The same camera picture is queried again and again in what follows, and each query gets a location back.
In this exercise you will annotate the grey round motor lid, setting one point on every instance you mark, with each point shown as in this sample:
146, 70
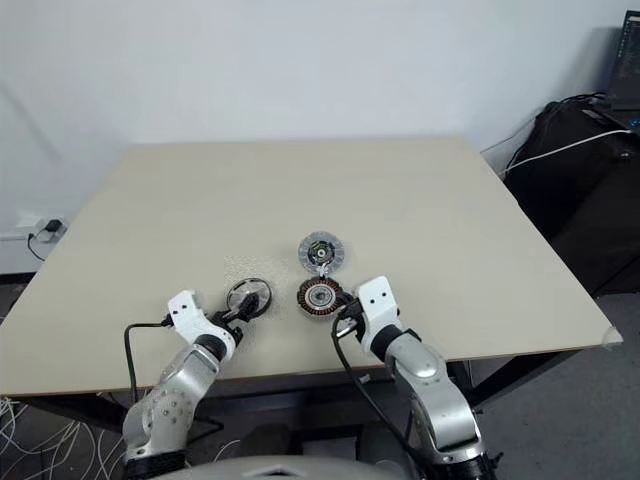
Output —
321, 251

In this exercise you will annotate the silver round motor cover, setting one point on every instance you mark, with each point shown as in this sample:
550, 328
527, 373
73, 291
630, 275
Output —
248, 290

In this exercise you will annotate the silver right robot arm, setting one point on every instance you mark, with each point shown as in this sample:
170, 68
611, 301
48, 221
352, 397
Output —
430, 380

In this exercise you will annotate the grey robot torso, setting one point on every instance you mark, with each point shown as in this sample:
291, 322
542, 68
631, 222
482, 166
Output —
280, 467

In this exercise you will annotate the large black bag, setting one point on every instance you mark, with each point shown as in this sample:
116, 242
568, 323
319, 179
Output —
575, 200

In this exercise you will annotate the white power strip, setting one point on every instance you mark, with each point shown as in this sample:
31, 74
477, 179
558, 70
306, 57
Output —
22, 227

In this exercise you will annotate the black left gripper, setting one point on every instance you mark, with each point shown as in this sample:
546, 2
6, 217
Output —
227, 321

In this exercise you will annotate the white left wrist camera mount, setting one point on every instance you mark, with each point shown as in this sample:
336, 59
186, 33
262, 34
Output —
192, 320

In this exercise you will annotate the clear table corner guard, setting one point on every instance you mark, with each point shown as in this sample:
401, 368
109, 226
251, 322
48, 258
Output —
613, 337

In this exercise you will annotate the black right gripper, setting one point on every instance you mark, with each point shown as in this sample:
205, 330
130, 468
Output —
351, 322

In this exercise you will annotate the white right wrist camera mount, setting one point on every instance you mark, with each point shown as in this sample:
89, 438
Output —
377, 300

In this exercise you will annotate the black laptop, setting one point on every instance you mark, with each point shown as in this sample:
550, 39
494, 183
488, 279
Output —
627, 75

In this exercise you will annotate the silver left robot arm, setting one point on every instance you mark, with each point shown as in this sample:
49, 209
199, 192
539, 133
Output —
170, 400

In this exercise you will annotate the motor housing with copper windings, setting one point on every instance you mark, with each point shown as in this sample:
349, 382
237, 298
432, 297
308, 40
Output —
320, 298

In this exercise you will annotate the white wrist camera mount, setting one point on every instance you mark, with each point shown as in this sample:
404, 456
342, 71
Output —
377, 300
192, 320

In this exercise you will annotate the black metal table frame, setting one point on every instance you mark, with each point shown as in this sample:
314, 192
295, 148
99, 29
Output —
525, 365

